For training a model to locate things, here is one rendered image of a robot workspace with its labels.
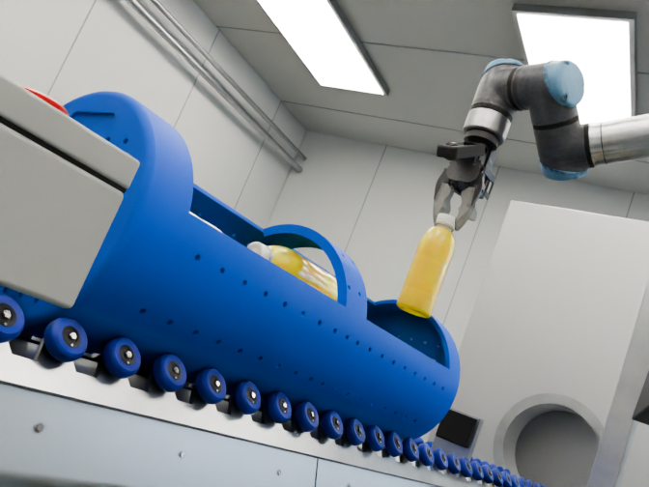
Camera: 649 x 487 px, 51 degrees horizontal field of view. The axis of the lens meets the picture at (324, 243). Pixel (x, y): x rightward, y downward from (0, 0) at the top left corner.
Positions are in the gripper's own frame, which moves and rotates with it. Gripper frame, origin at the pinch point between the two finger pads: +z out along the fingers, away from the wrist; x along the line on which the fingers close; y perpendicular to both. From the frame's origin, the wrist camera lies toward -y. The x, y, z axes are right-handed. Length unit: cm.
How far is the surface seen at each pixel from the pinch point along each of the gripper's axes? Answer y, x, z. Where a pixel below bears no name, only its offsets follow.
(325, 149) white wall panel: 392, 375, -185
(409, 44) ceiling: 232, 203, -201
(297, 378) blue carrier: -37, -7, 40
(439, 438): 51, 9, 40
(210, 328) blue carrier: -59, -8, 38
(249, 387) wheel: -45, -5, 43
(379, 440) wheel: -7.1, -6.2, 44.3
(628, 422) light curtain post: 65, -30, 20
